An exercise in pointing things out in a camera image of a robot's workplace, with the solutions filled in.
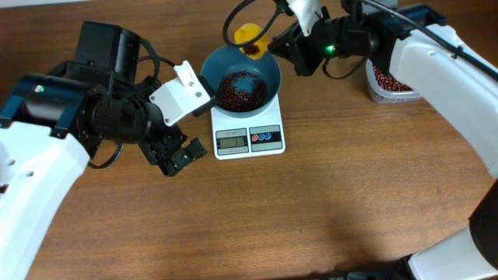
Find yellow plastic scoop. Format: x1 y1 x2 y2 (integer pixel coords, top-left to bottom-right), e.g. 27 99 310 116
234 23 270 60

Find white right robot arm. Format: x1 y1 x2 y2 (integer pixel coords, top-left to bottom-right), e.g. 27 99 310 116
268 1 497 279

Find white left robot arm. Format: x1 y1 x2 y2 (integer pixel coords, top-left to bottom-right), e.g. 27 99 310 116
1 21 218 279

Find white digital kitchen scale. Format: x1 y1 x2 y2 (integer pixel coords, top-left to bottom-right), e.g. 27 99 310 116
211 95 286 160

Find blue-grey plastic bowl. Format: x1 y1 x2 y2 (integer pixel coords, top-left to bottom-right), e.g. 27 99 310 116
201 46 282 106

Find red beans in bowl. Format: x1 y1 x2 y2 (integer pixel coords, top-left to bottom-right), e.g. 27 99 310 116
217 71 268 112

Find red adzuki beans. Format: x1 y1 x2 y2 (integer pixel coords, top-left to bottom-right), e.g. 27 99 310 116
372 65 412 92

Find clear plastic food container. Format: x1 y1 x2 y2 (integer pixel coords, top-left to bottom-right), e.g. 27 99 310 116
366 60 422 104

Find black base equipment at edge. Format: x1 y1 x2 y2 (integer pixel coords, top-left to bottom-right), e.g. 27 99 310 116
335 268 413 280

